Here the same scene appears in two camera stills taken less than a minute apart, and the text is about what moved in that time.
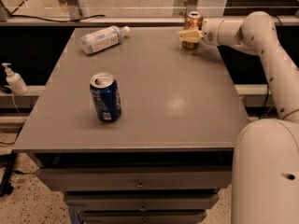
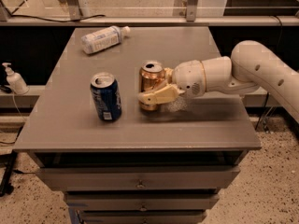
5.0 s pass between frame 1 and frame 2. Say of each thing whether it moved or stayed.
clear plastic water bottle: stayed
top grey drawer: stayed
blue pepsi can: stayed
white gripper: moved
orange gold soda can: moved
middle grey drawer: stayed
